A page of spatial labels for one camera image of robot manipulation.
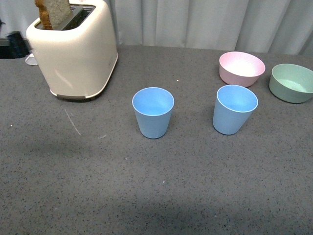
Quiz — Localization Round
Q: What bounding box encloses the green bowl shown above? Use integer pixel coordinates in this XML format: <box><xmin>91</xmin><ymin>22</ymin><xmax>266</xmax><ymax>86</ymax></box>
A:
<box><xmin>269</xmin><ymin>64</ymin><xmax>313</xmax><ymax>103</ymax></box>

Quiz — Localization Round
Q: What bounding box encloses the white power plug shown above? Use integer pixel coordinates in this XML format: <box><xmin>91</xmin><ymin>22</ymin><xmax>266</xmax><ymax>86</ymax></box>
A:
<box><xmin>25</xmin><ymin>53</ymin><xmax>38</xmax><ymax>66</ymax></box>

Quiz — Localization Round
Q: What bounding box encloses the cream white toaster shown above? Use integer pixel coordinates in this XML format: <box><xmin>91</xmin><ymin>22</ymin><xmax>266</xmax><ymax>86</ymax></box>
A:
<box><xmin>26</xmin><ymin>0</ymin><xmax>118</xmax><ymax>99</ymax></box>

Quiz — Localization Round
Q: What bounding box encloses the brown toast slice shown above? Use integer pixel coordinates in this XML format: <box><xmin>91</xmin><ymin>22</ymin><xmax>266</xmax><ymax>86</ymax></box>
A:
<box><xmin>34</xmin><ymin>0</ymin><xmax>71</xmax><ymax>30</ymax></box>

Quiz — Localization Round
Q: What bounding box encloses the light blue cup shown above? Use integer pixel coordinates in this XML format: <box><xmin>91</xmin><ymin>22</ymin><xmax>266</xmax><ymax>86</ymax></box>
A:
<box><xmin>132</xmin><ymin>87</ymin><xmax>175</xmax><ymax>139</ymax></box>
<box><xmin>213</xmin><ymin>85</ymin><xmax>258</xmax><ymax>135</ymax></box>

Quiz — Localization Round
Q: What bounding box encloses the pink bowl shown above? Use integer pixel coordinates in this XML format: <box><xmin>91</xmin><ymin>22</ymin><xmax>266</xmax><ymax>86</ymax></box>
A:
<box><xmin>219</xmin><ymin>51</ymin><xmax>266</xmax><ymax>87</ymax></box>

